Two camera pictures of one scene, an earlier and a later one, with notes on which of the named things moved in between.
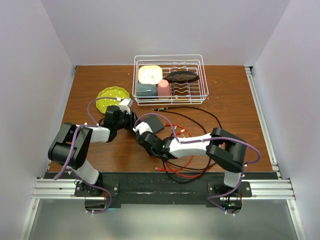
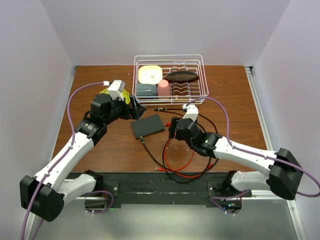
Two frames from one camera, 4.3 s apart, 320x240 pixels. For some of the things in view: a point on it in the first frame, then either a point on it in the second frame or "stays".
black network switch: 154,122 stays
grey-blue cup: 146,90 stays
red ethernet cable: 188,163 stays
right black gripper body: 153,152 -> 173,128
